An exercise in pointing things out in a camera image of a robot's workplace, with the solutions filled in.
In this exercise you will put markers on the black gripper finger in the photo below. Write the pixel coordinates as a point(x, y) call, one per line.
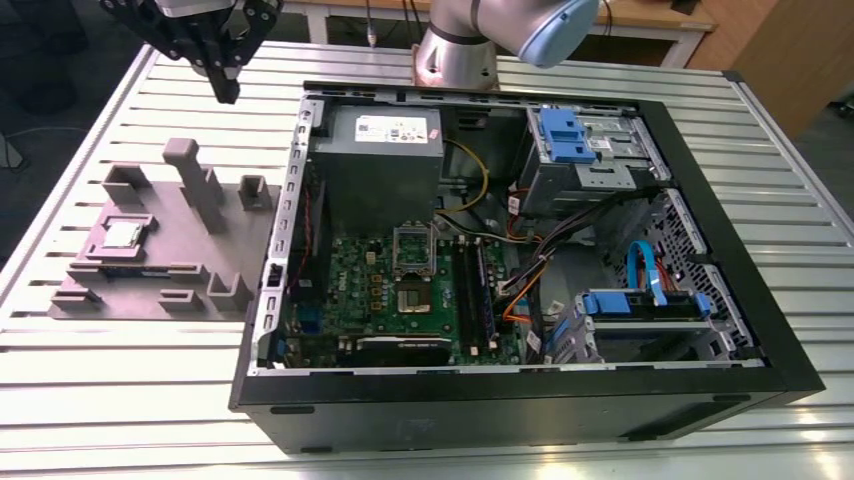
point(149, 25)
point(260, 25)

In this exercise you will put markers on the CPU with silver top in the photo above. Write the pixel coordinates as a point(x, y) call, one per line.
point(121, 235)

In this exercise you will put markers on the CPU socket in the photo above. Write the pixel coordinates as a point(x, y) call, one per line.
point(415, 300)

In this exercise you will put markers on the grey power supply unit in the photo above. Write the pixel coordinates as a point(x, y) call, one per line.
point(380, 185)

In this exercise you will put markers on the grey parts rack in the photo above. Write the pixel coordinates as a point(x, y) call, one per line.
point(173, 260)

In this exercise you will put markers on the spare RAM stick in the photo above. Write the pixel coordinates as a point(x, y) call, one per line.
point(136, 273)

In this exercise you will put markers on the blue plastic drive latch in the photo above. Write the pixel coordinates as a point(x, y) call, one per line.
point(567, 135)

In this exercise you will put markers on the green motherboard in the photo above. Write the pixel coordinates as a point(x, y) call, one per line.
point(354, 280)

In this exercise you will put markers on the silver drive cage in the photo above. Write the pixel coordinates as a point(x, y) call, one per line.
point(600, 180)

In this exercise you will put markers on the long black RAM slot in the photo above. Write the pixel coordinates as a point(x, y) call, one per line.
point(464, 295)

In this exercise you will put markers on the small black desk device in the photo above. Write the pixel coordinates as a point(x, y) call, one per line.
point(683, 6)

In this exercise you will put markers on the installed black RAM stick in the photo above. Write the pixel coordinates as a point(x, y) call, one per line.
point(484, 295)

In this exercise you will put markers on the black graphics card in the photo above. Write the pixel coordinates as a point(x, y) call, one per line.
point(400, 347)

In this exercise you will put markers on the wooden cabinet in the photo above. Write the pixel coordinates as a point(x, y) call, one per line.
point(794, 60)

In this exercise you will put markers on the hard disk in blue carrier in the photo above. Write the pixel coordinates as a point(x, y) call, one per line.
point(674, 309)

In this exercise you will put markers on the silver disk bay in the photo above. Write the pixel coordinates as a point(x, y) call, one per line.
point(657, 327)

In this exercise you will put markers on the black open PC case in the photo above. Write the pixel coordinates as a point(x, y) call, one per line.
point(467, 420)

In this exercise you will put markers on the black chair wheel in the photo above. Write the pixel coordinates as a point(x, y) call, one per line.
point(842, 107)

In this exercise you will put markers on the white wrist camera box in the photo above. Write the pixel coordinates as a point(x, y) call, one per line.
point(193, 7)

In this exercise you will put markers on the wooden desk white frame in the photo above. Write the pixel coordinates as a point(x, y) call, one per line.
point(657, 22)

